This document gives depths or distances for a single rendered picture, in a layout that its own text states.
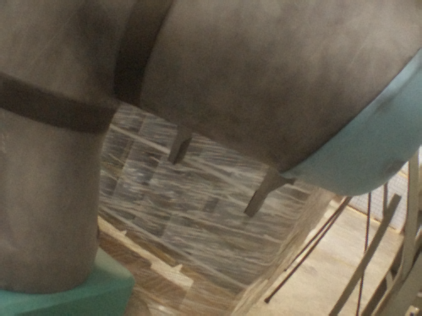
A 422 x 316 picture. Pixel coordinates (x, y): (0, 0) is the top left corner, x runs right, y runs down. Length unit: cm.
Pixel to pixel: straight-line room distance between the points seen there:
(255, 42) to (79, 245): 13
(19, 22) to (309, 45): 13
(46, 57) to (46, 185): 6
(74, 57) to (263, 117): 9
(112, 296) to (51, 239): 8
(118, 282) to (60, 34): 16
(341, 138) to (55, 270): 15
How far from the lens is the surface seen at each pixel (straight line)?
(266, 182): 60
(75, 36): 19
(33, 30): 19
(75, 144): 21
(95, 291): 26
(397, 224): 834
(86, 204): 23
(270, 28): 17
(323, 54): 17
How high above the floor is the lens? 85
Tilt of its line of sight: 8 degrees down
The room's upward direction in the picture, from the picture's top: 24 degrees clockwise
